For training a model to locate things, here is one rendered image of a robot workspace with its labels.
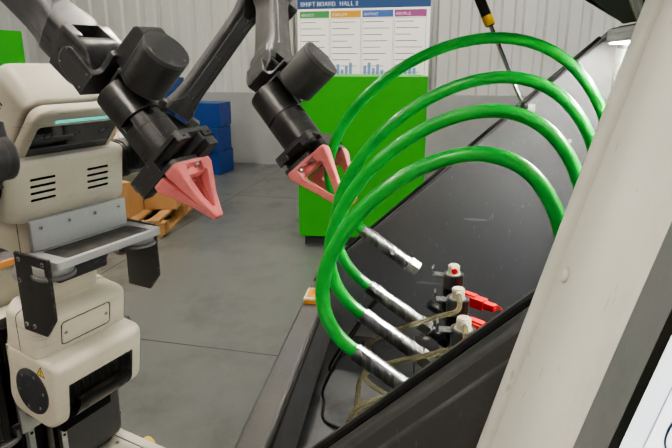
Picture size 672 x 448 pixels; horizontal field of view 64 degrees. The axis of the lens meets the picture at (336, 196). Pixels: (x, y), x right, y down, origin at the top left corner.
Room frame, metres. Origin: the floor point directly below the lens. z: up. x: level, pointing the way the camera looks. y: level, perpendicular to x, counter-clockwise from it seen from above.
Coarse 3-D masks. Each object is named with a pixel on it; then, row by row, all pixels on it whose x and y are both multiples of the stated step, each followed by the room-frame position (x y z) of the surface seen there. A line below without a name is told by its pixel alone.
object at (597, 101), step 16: (496, 32) 0.69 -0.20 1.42; (432, 48) 0.70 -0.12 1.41; (448, 48) 0.69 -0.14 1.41; (544, 48) 0.68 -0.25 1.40; (400, 64) 0.70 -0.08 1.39; (416, 64) 0.70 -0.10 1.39; (576, 64) 0.67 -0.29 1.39; (384, 80) 0.70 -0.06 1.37; (592, 80) 0.67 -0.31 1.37; (368, 96) 0.71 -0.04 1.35; (592, 96) 0.67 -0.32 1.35; (352, 112) 0.71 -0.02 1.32; (336, 128) 0.72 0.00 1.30; (336, 144) 0.71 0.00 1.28
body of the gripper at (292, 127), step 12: (288, 108) 0.76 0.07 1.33; (276, 120) 0.75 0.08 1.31; (288, 120) 0.75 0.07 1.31; (300, 120) 0.75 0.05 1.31; (276, 132) 0.75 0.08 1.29; (288, 132) 0.74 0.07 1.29; (300, 132) 0.74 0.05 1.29; (312, 132) 0.71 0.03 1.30; (288, 144) 0.74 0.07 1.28; (300, 144) 0.71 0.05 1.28; (288, 156) 0.71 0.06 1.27
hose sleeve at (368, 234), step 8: (368, 232) 0.71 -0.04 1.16; (376, 232) 0.71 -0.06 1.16; (368, 240) 0.71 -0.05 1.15; (376, 240) 0.70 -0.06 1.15; (384, 240) 0.71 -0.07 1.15; (384, 248) 0.70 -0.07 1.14; (392, 248) 0.70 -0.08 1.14; (392, 256) 0.70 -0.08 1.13; (400, 256) 0.70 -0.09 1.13; (408, 256) 0.70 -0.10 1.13; (400, 264) 0.70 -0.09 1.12; (408, 264) 0.70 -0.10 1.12
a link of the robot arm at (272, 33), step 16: (256, 0) 1.13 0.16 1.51; (272, 0) 1.06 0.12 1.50; (288, 0) 1.14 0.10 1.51; (256, 16) 1.07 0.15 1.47; (272, 16) 1.00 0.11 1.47; (288, 16) 1.07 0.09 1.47; (256, 32) 1.01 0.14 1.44; (272, 32) 0.94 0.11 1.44; (288, 32) 1.00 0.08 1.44; (256, 48) 0.95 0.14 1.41; (272, 48) 0.87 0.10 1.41; (288, 48) 0.94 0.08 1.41; (272, 64) 0.83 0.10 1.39
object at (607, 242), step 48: (624, 96) 0.32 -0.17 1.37; (624, 144) 0.28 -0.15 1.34; (576, 192) 0.33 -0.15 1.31; (624, 192) 0.26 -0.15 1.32; (576, 240) 0.30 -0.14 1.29; (624, 240) 0.24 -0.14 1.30; (576, 288) 0.28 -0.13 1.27; (624, 288) 0.23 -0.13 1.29; (528, 336) 0.33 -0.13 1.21; (576, 336) 0.25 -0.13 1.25; (528, 384) 0.29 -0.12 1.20; (576, 384) 0.24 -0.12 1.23; (528, 432) 0.27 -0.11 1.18; (576, 432) 0.22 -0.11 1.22
